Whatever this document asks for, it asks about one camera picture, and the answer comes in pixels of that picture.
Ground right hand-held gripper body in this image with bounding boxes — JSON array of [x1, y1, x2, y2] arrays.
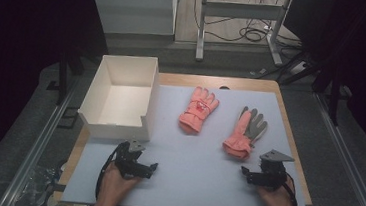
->
[[251, 147, 296, 194]]

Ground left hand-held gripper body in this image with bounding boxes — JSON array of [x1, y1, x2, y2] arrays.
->
[[112, 137, 151, 181]]

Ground pink glove with grey palm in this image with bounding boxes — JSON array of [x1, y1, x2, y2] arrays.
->
[[220, 104, 270, 163]]

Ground white box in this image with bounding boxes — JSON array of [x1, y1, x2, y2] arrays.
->
[[75, 50, 163, 144]]

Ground pink glove with red print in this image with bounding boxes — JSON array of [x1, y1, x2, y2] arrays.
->
[[176, 84, 221, 137]]

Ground person's right hand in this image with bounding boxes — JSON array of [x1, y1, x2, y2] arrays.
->
[[255, 175, 298, 206]]

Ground person's left hand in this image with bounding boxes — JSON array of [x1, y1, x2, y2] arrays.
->
[[95, 161, 143, 206]]

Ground light blue table mat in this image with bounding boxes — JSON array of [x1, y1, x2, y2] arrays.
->
[[61, 74, 320, 206]]

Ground clear plastic bag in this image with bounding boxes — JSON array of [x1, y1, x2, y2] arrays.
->
[[21, 164, 67, 206]]

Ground black stand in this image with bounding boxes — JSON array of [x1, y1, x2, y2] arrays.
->
[[309, 58, 357, 129], [44, 46, 88, 108]]

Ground white power strip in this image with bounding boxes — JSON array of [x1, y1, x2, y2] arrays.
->
[[289, 59, 308, 77]]

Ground white cabinet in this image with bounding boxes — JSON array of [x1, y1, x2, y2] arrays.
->
[[86, 0, 179, 40]]

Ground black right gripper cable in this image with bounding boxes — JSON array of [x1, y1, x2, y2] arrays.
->
[[282, 172, 301, 206]]

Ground aluminium rail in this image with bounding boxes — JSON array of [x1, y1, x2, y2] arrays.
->
[[305, 91, 366, 206], [0, 76, 84, 206]]

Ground black floor cables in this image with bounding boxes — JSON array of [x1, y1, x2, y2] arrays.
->
[[205, 14, 305, 50]]

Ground grey metal desk frame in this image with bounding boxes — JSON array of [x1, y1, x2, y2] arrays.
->
[[194, 0, 295, 70]]

